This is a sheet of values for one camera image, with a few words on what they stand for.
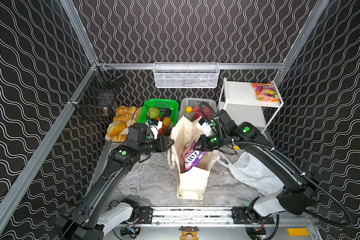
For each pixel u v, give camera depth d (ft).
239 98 2.64
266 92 2.63
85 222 1.24
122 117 3.68
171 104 3.83
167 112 3.83
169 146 2.12
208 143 1.95
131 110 3.80
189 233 2.22
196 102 3.84
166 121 3.46
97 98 2.98
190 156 2.18
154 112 3.59
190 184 2.17
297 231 2.29
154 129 2.02
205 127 2.11
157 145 2.02
